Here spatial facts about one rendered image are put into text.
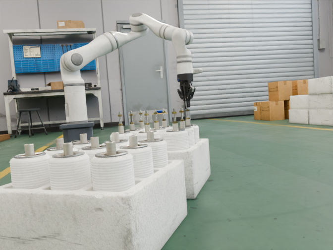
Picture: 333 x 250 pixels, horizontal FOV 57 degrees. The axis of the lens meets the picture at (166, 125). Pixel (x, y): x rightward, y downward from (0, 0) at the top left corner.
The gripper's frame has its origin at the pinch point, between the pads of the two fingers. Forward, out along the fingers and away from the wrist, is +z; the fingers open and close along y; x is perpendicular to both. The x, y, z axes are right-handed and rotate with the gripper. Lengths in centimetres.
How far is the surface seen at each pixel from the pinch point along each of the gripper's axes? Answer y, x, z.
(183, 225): 46, -33, 35
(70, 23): -468, 55, -160
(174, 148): 20.4, -19.7, 16.0
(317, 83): -108, 247, -13
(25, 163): 41, -73, 11
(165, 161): 43, -36, 16
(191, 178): 27.0, -17.4, 27.0
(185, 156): 25.8, -18.4, 18.8
